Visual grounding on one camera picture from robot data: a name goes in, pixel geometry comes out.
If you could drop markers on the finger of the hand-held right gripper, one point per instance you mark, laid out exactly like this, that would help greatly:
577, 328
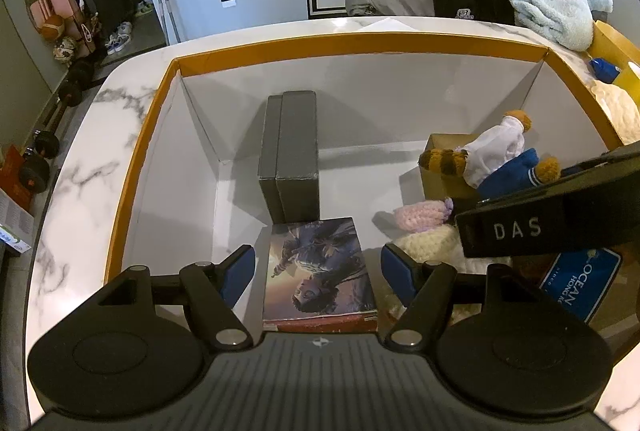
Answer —
610, 163

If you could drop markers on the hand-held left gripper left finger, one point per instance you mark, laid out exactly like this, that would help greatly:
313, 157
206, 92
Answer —
237, 273

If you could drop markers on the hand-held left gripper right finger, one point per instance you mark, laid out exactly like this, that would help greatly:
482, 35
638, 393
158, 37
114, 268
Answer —
397, 268

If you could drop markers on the crochet sheep with flowers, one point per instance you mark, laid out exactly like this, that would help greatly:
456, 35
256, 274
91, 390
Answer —
440, 243

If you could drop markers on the blue hang tag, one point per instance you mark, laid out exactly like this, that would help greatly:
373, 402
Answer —
585, 281

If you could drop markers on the small picture-printed box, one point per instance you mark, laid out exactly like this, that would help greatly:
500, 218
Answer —
320, 271

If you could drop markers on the gold box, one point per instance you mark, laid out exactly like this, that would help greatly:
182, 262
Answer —
437, 188

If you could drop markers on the brown bear plush chef hat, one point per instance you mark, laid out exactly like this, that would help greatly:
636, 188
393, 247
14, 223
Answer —
500, 146

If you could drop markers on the grey box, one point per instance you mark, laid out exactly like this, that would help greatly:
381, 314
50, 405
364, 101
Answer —
295, 141

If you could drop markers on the orange cardboard box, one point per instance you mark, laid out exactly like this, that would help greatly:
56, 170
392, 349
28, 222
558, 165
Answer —
375, 101

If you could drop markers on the small blue packet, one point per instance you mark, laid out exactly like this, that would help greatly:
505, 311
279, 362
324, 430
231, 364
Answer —
605, 70

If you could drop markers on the yellow box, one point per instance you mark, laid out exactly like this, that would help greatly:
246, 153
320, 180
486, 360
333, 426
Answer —
612, 43

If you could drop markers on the black dumbbell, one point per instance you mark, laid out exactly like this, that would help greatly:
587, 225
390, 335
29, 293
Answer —
40, 161
75, 83

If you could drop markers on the printed carton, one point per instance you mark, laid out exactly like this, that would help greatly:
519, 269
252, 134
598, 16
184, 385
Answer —
15, 223

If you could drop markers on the white paper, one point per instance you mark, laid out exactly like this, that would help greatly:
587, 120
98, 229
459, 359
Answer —
390, 24

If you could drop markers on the pair of white sneakers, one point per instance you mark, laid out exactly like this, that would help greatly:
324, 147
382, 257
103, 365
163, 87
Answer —
119, 38

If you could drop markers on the pair of green sneakers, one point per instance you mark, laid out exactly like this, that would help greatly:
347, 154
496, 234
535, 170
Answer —
145, 5

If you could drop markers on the basketball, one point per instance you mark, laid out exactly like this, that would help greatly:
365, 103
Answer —
52, 27

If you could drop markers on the pink bag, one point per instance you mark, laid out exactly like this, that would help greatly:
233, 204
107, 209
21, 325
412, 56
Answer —
57, 3

